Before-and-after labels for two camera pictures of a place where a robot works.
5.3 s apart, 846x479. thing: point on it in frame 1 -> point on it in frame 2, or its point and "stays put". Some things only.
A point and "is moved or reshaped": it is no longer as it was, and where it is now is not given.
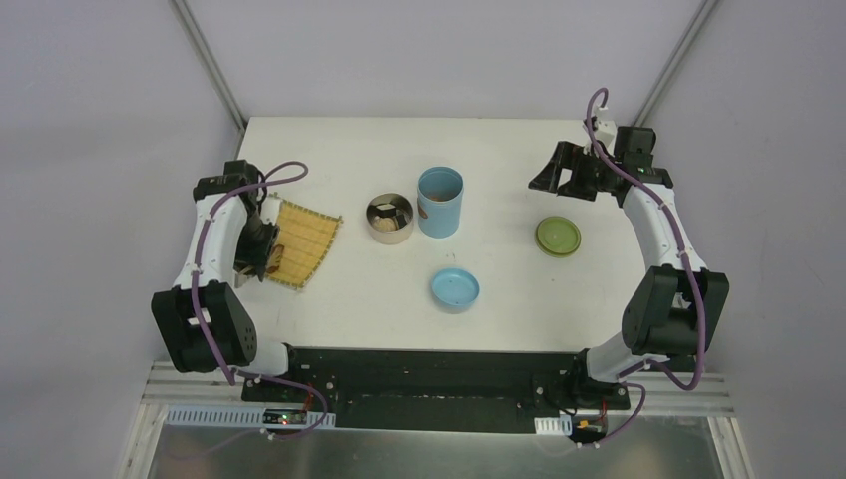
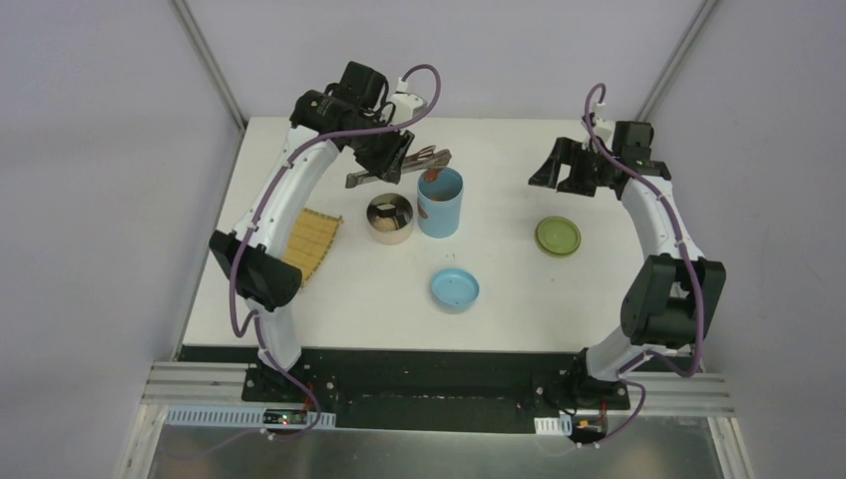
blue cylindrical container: x=439 y=201 stays put
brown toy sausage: x=275 y=257 is moved or reshaped
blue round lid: x=454 y=286 stays put
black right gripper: x=576 y=175 stays put
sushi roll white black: x=386 y=210 stays put
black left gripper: x=257 y=244 -> x=386 y=159
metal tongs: x=240 y=276 is moved or reshaped
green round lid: x=558 y=237 stays put
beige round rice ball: x=385 y=225 stays put
